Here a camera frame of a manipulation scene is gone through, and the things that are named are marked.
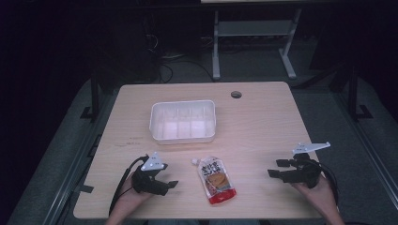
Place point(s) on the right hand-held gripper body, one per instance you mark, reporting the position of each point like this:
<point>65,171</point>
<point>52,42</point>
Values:
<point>306,173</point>

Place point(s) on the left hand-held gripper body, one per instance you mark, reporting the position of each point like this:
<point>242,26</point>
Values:
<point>147,182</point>

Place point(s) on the person's left hand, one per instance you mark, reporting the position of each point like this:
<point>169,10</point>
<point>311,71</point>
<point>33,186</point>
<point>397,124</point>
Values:
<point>131,197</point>

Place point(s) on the person's right hand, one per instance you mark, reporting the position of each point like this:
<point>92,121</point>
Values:
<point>322,197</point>

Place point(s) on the red and white spout pouch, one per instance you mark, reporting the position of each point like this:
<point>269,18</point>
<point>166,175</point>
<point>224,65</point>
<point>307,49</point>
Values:
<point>217,181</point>

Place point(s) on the white plastic container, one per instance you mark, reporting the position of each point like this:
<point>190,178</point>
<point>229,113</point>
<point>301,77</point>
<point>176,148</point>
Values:
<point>183,123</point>

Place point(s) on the black metal stand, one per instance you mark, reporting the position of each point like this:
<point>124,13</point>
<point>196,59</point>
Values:
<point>353,93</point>
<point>94,100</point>

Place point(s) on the white metal stand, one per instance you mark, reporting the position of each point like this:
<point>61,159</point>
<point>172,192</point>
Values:
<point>255,28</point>

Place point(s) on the black table edge bracket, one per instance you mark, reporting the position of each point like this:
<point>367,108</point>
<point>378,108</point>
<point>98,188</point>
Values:
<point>85,188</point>

